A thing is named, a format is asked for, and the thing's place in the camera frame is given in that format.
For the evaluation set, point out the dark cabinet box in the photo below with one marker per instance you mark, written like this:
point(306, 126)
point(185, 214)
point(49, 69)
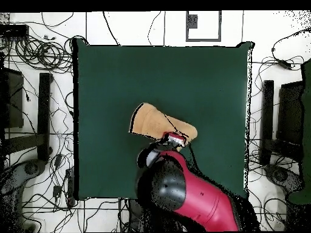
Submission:
point(13, 102)
point(290, 114)

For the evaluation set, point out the black desk foot frame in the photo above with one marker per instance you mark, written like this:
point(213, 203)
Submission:
point(267, 121)
point(44, 116)

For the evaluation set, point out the black inline power adapter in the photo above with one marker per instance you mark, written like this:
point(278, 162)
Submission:
point(285, 65)

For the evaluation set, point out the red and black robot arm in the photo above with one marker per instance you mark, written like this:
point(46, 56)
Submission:
point(204, 199)

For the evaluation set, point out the grey square floor frame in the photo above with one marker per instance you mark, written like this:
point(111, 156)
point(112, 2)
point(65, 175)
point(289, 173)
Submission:
point(192, 21)

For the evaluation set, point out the dark green table cloth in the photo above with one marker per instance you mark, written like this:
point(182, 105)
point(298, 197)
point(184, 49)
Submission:
point(109, 157)

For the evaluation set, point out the small black power adapter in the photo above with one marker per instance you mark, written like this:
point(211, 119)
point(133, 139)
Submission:
point(57, 191)

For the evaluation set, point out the flat black box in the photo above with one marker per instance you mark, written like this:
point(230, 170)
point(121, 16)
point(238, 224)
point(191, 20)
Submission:
point(14, 31)

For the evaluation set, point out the tan terry towel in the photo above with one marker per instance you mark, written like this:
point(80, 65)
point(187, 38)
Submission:
point(150, 121)

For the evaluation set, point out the narrow black power strip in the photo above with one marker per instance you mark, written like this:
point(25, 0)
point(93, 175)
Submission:
point(70, 187)

